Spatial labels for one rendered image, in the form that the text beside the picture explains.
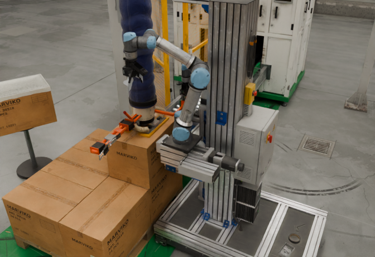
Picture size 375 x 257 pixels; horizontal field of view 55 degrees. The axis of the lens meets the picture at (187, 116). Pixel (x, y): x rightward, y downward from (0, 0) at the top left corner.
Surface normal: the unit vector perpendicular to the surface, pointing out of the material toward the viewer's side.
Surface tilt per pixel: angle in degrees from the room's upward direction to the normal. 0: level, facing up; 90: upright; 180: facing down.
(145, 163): 90
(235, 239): 0
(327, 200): 0
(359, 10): 90
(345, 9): 89
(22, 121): 90
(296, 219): 0
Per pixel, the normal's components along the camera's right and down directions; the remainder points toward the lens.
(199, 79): 0.00, 0.37
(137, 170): -0.42, 0.44
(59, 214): 0.00, -0.88
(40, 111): 0.54, 0.40
